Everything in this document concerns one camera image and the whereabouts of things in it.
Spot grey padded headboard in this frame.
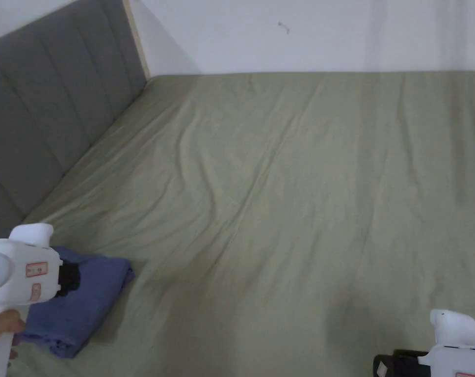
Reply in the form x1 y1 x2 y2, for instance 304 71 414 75
0 0 151 239

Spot blue garment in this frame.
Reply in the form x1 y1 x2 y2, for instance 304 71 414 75
14 246 136 359

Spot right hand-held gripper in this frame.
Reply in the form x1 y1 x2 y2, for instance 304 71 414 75
373 308 475 377

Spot bed with pale green sheet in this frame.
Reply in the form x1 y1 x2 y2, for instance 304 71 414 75
7 71 475 377

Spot person's left hand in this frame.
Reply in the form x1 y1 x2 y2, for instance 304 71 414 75
0 309 27 360

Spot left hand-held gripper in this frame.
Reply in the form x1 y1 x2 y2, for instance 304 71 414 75
0 223 82 377

